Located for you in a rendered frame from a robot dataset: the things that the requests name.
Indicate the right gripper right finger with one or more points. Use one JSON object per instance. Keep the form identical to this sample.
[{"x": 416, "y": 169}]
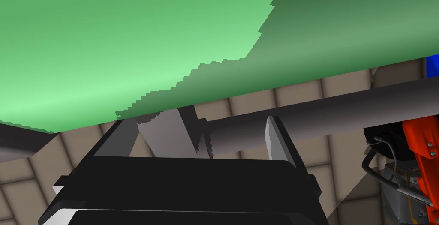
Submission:
[{"x": 278, "y": 142}]

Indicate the green table with grey legs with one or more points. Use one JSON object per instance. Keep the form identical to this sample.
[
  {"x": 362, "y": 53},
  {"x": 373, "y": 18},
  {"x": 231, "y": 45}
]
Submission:
[{"x": 103, "y": 46}]

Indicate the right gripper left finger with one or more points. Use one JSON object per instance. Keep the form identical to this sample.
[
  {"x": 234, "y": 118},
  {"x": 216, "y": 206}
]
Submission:
[{"x": 115, "y": 141}]

